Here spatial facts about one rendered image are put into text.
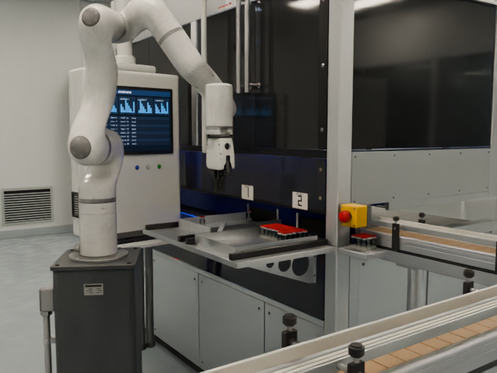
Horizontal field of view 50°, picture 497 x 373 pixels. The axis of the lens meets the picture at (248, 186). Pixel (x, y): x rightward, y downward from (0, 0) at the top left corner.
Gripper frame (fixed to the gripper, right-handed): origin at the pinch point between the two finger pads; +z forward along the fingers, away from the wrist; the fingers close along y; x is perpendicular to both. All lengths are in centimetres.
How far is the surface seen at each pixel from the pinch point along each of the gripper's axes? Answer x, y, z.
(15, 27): -53, 544, -142
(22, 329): 18, 215, 110
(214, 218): -31, 54, 20
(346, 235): -43.8, -12.4, 18.8
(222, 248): -2.1, 1.4, 20.5
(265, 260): -10.1, -10.9, 23.0
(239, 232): -20.9, 19.5, 20.2
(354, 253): -39.3, -20.6, 22.9
